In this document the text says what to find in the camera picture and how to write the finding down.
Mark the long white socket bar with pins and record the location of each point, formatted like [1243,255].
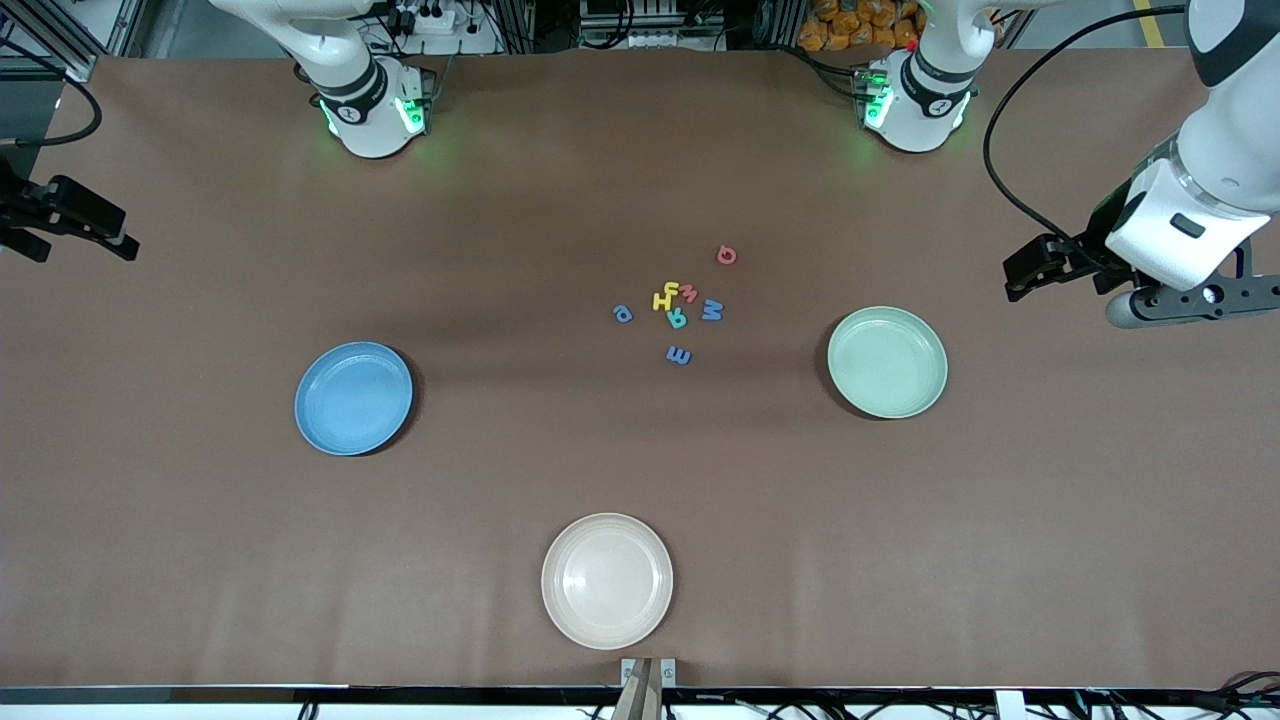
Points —
[650,40]

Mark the red foam letter Q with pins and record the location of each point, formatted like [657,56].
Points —
[719,255]

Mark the beige plate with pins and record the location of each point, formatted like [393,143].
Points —
[607,580]

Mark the brown table cover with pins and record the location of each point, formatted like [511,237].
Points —
[640,470]

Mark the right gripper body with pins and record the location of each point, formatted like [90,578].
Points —
[20,208]

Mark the teal foam letter R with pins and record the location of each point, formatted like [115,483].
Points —
[678,322]

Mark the aluminium frame post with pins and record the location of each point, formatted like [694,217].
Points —
[30,68]

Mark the rounded blue foam letter m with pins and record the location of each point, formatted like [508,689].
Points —
[679,355]

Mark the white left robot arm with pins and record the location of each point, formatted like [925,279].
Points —
[915,110]

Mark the angular blue foam letter M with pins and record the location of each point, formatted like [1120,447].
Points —
[712,312]

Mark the green plate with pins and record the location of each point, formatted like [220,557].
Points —
[888,362]

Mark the blue plate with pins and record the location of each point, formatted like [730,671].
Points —
[353,400]

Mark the pile of orange packets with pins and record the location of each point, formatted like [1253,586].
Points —
[850,25]

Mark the yellow foam letter H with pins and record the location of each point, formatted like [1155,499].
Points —
[661,301]

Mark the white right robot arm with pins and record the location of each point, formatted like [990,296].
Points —
[365,120]

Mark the white power strip with plugs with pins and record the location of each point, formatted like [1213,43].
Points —
[435,18]

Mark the small metal bracket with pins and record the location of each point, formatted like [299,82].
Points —
[628,668]

